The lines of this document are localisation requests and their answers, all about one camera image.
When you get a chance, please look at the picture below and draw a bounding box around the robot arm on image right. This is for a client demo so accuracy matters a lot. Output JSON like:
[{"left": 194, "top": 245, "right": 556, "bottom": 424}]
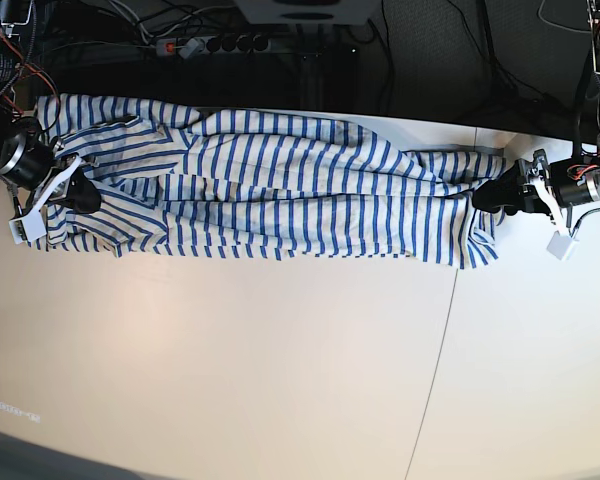
[{"left": 473, "top": 1, "right": 600, "bottom": 221}]

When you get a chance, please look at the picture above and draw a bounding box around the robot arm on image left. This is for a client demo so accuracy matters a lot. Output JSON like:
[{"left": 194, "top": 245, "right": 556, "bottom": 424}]
[{"left": 0, "top": 1, "right": 101, "bottom": 215}]

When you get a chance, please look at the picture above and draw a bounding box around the blue white striped T-shirt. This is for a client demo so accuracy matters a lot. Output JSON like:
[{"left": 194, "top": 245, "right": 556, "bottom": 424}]
[{"left": 35, "top": 94, "right": 507, "bottom": 269}]

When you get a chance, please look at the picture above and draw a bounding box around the aluminium profile stand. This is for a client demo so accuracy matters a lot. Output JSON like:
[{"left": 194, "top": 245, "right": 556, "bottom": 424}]
[{"left": 269, "top": 42, "right": 361, "bottom": 109}]

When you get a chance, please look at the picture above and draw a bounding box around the grey box under table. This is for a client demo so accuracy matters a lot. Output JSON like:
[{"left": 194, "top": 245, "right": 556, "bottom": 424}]
[{"left": 234, "top": 0, "right": 381, "bottom": 25}]

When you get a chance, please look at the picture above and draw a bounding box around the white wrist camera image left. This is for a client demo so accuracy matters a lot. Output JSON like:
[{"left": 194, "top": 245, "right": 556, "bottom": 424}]
[{"left": 9, "top": 154, "right": 82, "bottom": 244}]

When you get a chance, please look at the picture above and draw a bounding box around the black power strip red switch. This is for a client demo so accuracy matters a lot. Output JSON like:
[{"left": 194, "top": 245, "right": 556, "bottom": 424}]
[{"left": 154, "top": 34, "right": 273, "bottom": 60}]

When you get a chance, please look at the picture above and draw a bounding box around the white cable on floor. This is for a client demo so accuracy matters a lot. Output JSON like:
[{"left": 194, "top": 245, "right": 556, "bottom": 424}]
[{"left": 537, "top": 0, "right": 589, "bottom": 31}]

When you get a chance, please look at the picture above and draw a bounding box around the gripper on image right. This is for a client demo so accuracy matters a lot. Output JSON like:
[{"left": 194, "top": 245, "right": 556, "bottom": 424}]
[{"left": 472, "top": 149, "right": 600, "bottom": 216}]

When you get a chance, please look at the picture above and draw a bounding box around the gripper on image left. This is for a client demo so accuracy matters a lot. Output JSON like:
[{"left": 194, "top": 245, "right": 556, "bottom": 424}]
[{"left": 0, "top": 134, "right": 102, "bottom": 214}]

